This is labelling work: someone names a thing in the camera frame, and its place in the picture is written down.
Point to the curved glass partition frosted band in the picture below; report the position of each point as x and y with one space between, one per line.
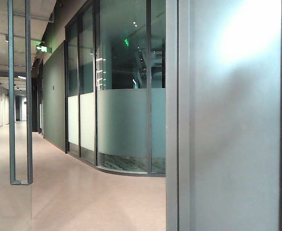
121 120

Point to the green illuminated exit sign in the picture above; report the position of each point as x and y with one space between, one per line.
43 48

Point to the ceiling strip light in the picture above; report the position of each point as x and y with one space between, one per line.
21 77

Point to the ceiling conduit pipe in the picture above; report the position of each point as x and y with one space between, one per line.
1 33

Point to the clear glass door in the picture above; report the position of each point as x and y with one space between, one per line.
1 204

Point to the dark metal frame post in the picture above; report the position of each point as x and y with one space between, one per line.
171 120

